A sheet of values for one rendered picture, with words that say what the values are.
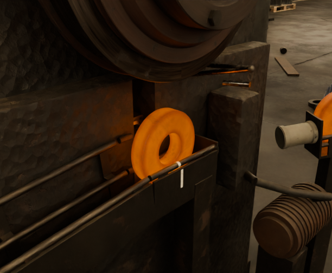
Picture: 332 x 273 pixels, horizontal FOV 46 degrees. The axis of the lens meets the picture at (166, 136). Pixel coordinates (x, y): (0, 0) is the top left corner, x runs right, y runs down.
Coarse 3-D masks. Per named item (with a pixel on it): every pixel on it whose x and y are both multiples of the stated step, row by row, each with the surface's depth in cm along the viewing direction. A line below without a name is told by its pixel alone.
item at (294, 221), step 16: (272, 208) 94; (288, 208) 93; (304, 208) 95; (320, 208) 98; (256, 224) 96; (272, 224) 92; (288, 224) 91; (304, 224) 93; (320, 224) 97; (272, 240) 94; (288, 240) 90; (304, 240) 92; (272, 256) 99; (288, 256) 93; (304, 256) 100; (256, 272) 105; (272, 272) 101; (288, 272) 97
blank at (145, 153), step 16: (160, 112) 74; (176, 112) 75; (144, 128) 72; (160, 128) 72; (176, 128) 76; (192, 128) 80; (144, 144) 71; (160, 144) 74; (176, 144) 80; (192, 144) 82; (144, 160) 72; (160, 160) 79; (176, 160) 79; (144, 176) 73
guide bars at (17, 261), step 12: (192, 156) 79; (168, 168) 74; (144, 180) 70; (132, 192) 68; (108, 204) 65; (84, 216) 62; (96, 216) 63; (72, 228) 60; (48, 240) 58; (36, 252) 56; (12, 264) 54
